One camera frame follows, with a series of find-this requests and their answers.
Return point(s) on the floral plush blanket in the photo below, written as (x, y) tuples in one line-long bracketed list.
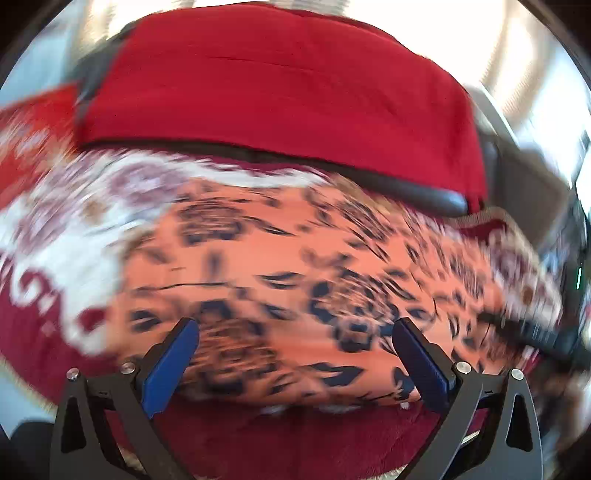
[(60, 240)]

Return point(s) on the red box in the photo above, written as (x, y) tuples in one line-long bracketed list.
[(32, 134)]

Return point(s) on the white dotted curtain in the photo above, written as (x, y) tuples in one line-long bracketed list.
[(503, 32)]

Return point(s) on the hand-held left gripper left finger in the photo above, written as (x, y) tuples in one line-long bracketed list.
[(171, 369)]

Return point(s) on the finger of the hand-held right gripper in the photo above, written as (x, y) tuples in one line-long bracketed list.
[(531, 334)]

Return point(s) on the orange floral top with lace collar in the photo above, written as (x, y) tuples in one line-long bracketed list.
[(286, 258)]

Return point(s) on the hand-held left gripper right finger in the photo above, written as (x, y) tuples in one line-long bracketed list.
[(422, 364)]

